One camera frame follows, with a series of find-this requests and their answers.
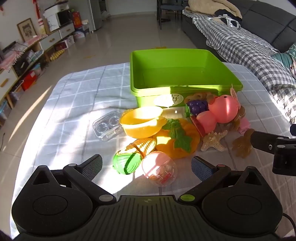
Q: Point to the orange toy pumpkin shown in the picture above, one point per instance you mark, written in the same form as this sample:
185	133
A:
183	144

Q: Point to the grey grid tablecloth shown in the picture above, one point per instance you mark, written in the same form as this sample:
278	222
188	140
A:
74	111

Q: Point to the dark chair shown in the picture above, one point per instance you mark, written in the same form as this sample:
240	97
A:
170	9

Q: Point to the framed picture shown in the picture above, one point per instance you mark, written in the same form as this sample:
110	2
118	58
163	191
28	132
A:
26	29

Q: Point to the yellow plastic bowl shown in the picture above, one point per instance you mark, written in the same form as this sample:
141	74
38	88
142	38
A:
141	126

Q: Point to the dark grey sofa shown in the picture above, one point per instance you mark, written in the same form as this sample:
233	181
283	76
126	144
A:
268	18

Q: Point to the red toy apple slice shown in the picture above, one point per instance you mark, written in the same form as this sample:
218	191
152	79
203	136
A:
198	126

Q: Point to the green toy cabbage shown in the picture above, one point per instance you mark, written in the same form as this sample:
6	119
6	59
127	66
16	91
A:
126	162

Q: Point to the small pink toy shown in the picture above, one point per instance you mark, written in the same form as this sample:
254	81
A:
244	125

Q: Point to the pink table runner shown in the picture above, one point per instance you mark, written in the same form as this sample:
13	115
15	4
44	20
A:
13	54

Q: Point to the silver refrigerator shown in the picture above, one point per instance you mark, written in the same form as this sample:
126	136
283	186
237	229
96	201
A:
94	14

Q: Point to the red gift box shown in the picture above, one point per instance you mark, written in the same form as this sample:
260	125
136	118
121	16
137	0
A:
77	19

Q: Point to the beige fleece blanket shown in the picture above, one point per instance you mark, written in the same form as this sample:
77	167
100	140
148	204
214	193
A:
212	7

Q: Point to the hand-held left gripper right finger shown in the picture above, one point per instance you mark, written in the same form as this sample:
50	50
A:
201	168

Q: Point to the pink toy peach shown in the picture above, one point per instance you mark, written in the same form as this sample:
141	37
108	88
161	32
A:
207	122

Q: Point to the dried starfish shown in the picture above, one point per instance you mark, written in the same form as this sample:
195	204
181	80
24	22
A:
214	141

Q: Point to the white wooden tv cabinet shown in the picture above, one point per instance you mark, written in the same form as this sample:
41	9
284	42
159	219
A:
52	39

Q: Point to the yellow toy corn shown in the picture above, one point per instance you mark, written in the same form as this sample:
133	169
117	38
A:
145	145

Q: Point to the grey checked blanket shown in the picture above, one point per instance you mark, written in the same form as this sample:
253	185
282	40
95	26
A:
242	48

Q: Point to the purple toy grapes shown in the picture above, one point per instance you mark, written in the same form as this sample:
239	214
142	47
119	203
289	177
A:
197	106

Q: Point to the pink clear capsule ball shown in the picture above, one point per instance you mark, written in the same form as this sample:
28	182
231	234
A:
159	168

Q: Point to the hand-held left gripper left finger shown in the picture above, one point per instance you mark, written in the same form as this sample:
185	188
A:
93	166

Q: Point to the tan toy octopus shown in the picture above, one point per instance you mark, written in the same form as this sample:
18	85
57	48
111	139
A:
242	146

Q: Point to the green patterned pillow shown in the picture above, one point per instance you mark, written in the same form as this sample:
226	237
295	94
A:
285	59

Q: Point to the microwave oven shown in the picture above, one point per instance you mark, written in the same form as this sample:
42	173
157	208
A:
63	18

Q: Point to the clear plastic case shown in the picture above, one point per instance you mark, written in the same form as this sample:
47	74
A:
107	126

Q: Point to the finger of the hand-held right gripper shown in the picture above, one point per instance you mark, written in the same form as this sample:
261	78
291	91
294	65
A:
293	130
262	141

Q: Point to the green plastic bin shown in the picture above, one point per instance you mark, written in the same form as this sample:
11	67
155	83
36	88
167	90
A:
182	69

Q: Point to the pink toy pig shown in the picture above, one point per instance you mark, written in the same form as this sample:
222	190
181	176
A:
223	108

